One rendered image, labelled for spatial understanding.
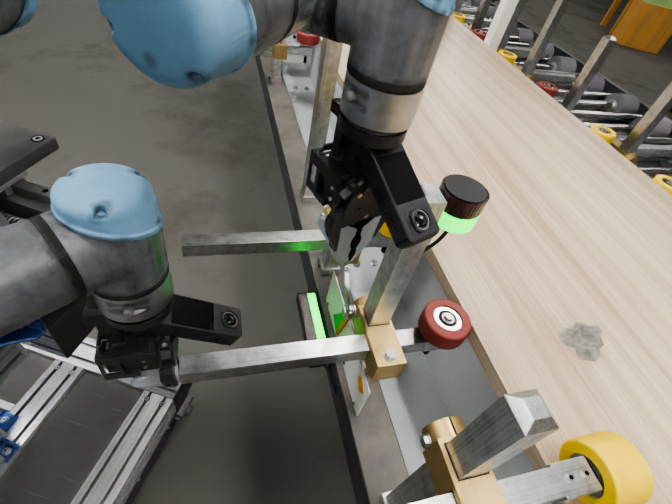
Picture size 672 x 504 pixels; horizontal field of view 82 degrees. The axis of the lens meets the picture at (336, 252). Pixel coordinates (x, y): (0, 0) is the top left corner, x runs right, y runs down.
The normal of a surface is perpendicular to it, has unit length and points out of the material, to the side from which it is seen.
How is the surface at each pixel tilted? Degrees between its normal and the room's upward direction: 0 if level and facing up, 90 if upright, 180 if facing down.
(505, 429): 90
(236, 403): 0
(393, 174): 30
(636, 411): 0
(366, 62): 91
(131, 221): 88
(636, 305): 0
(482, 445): 90
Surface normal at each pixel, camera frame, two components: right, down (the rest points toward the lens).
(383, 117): 0.02, 0.74
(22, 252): 0.46, -0.39
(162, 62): -0.36, 0.62
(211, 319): 0.65, -0.57
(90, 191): 0.18, -0.68
